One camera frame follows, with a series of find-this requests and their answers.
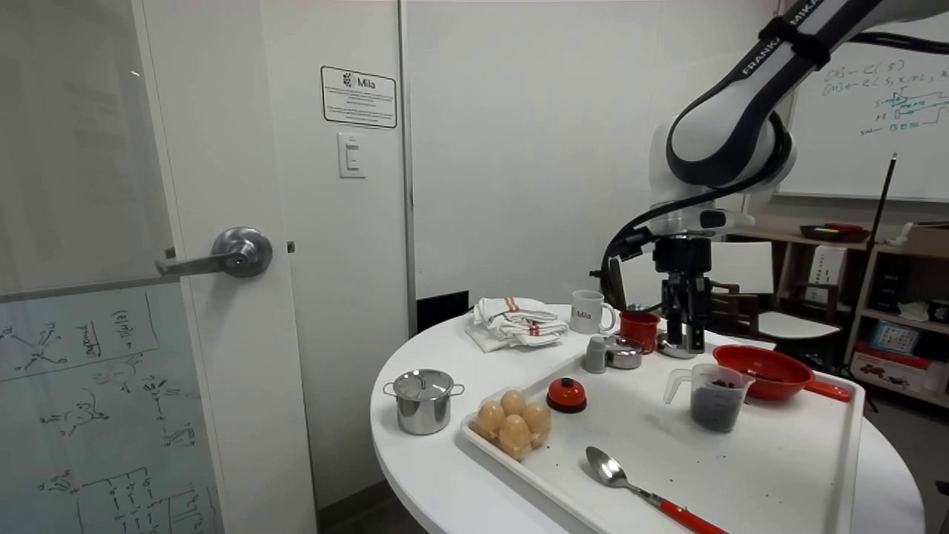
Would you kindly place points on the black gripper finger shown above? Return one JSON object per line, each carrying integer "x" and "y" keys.
{"x": 674, "y": 314}
{"x": 698, "y": 317}

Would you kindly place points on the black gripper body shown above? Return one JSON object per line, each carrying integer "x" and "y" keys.
{"x": 684, "y": 258}

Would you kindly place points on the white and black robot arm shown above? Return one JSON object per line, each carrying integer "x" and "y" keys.
{"x": 732, "y": 129}

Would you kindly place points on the red bowl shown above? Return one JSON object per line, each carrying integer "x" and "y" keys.
{"x": 782, "y": 374}

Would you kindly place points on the red mug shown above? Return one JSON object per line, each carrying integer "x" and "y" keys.
{"x": 638, "y": 329}

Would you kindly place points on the white backed black chair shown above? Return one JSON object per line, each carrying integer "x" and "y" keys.
{"x": 745, "y": 268}

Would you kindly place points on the small steel dish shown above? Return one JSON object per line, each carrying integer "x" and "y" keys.
{"x": 623, "y": 360}

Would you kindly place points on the white mug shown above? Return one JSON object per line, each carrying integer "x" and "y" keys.
{"x": 586, "y": 314}

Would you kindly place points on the orange call bell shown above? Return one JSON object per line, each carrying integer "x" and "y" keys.
{"x": 569, "y": 394}

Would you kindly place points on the white tray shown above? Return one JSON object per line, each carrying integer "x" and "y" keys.
{"x": 693, "y": 464}

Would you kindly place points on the flat red item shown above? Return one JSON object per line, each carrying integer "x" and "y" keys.
{"x": 831, "y": 233}

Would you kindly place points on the white cloth with red stripes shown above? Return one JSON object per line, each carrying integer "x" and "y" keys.
{"x": 514, "y": 322}

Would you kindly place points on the red and white box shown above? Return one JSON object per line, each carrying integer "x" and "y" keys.
{"x": 895, "y": 371}

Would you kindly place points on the black pole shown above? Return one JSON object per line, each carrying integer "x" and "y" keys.
{"x": 881, "y": 210}

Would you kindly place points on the black box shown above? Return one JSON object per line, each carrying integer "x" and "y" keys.
{"x": 442, "y": 310}

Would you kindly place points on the wooden shelf unit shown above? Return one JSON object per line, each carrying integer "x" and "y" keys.
{"x": 936, "y": 240}

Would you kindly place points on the steel pot with lid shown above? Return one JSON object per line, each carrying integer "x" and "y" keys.
{"x": 422, "y": 405}

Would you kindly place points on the white door with glass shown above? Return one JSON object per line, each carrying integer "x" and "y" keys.
{"x": 226, "y": 394}

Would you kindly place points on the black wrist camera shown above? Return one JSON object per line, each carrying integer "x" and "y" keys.
{"x": 635, "y": 243}

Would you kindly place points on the white light switch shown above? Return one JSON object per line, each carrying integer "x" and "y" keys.
{"x": 352, "y": 156}

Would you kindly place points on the white wall notice sign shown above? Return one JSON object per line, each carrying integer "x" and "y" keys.
{"x": 361, "y": 95}

